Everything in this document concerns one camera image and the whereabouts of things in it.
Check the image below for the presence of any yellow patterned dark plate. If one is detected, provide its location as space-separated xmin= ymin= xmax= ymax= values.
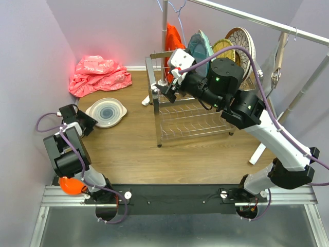
xmin=235 ymin=51 xmax=241 ymax=66

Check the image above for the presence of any large floral brown-rim plate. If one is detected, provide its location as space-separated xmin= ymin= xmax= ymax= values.
xmin=225 ymin=26 xmax=257 ymax=80

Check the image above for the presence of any woven bamboo tray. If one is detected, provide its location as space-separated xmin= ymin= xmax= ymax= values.
xmin=212 ymin=39 xmax=235 ymax=62

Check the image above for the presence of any white ringed grey plate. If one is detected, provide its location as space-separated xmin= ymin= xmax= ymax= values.
xmin=85 ymin=98 xmax=127 ymax=128

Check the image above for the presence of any blue wire hanger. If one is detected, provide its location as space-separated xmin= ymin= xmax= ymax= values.
xmin=157 ymin=0 xmax=187 ymax=51

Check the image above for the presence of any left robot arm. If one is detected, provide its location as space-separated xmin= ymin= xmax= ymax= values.
xmin=43 ymin=104 xmax=115 ymax=204

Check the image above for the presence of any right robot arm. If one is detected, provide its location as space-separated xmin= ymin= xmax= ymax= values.
xmin=156 ymin=58 xmax=319 ymax=202

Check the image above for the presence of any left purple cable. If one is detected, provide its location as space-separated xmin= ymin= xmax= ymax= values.
xmin=35 ymin=112 xmax=129 ymax=225

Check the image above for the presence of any pale blue rectangular dish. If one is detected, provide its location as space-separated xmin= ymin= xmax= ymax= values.
xmin=198 ymin=30 xmax=214 ymax=57

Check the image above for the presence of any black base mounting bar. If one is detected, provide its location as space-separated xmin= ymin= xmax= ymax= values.
xmin=82 ymin=184 xmax=267 ymax=218

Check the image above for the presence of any teal scalloped plate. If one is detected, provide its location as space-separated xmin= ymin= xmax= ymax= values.
xmin=188 ymin=32 xmax=208 ymax=63

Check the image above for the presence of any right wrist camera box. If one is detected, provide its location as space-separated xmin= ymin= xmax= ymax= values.
xmin=167 ymin=48 xmax=195 ymax=85

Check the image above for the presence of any pink plastic bag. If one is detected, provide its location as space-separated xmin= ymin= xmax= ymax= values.
xmin=68 ymin=56 xmax=132 ymax=98

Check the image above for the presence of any orange plate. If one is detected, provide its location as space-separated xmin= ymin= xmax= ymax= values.
xmin=59 ymin=177 xmax=87 ymax=195

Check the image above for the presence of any small floral brown-rim plate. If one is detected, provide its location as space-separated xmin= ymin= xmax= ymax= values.
xmin=225 ymin=27 xmax=250 ymax=79

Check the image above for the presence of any orange cloth on hanger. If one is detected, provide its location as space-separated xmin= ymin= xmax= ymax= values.
xmin=164 ymin=22 xmax=186 ymax=83

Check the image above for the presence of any white clothes rack frame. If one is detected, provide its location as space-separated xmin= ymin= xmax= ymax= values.
xmin=142 ymin=1 xmax=328 ymax=165

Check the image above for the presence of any wooden clip hanger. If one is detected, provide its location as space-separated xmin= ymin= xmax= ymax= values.
xmin=271 ymin=32 xmax=290 ymax=90

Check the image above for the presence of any steel two-tier dish rack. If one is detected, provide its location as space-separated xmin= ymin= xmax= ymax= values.
xmin=145 ymin=52 xmax=236 ymax=148

